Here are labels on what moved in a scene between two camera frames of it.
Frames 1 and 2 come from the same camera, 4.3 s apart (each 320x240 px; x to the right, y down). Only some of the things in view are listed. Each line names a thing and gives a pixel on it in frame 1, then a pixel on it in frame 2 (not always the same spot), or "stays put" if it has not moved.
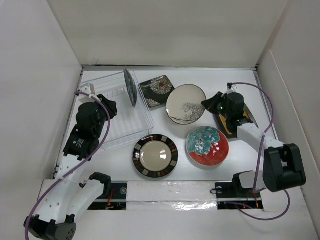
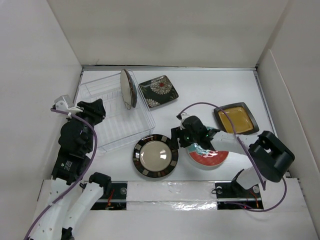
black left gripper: (110, 105) → (95, 109)
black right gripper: (210, 103) → (175, 132)
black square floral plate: (156, 90) stays put
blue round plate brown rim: (131, 86) stays put
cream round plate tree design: (184, 104) → (126, 88)
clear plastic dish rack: (133, 120) stays put
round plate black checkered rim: (155, 155) stays put
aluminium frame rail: (168, 67) stays put
